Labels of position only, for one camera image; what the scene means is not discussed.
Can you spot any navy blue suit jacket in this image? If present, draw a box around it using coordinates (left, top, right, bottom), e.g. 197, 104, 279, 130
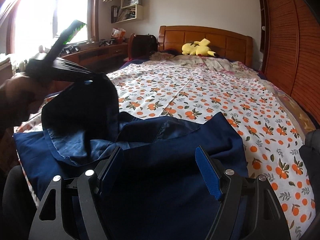
14, 78, 248, 239

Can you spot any grey sleeved right forearm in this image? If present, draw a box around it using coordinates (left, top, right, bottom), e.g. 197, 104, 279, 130
299, 129, 319, 181

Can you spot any person's left hand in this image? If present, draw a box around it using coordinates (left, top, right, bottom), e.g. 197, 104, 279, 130
1, 73, 53, 133

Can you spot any wooden desk with cabinets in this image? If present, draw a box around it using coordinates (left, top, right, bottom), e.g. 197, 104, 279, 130
1, 42, 128, 83

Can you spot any orange gift bag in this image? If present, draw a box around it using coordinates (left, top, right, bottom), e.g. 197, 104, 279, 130
111, 28, 126, 44

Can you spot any orange print white bedsheet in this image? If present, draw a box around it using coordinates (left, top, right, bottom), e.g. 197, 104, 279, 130
13, 61, 317, 240

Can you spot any brown chair with backpack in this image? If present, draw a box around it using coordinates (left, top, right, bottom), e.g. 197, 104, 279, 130
127, 34, 158, 61

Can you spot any floral beige quilt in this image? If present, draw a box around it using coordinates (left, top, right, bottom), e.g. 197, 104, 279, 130
149, 52, 259, 78

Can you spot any yellow Pikachu plush toy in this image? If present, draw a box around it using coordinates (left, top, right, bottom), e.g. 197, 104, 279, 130
182, 38, 219, 57

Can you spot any wooden bed headboard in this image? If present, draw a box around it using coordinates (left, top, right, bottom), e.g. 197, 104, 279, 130
158, 25, 253, 68

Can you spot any wooden louvered wardrobe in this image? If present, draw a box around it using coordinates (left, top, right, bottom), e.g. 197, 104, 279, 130
259, 0, 319, 122

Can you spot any window with white frame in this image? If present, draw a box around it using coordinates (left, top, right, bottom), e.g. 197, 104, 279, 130
1, 0, 99, 56

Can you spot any white wall shelf unit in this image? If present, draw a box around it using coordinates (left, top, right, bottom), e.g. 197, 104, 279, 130
111, 0, 144, 24

